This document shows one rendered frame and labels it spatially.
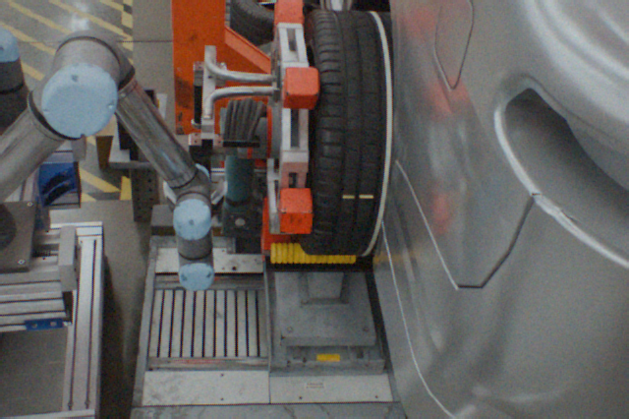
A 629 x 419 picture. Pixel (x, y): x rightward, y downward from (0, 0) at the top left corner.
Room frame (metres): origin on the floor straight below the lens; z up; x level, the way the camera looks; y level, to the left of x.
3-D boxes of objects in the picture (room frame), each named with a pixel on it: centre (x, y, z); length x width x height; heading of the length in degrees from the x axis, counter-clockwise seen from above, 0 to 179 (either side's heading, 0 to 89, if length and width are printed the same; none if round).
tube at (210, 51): (1.71, 0.22, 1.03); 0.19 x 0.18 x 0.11; 99
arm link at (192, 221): (1.12, 0.23, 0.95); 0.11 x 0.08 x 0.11; 11
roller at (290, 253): (1.53, -0.03, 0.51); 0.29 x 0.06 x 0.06; 99
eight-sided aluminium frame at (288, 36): (1.63, 0.08, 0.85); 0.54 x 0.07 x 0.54; 9
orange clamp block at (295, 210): (1.32, 0.03, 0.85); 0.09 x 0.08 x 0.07; 9
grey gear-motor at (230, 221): (1.94, 0.10, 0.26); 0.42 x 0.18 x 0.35; 99
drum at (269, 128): (1.62, 0.15, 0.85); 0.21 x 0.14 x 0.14; 99
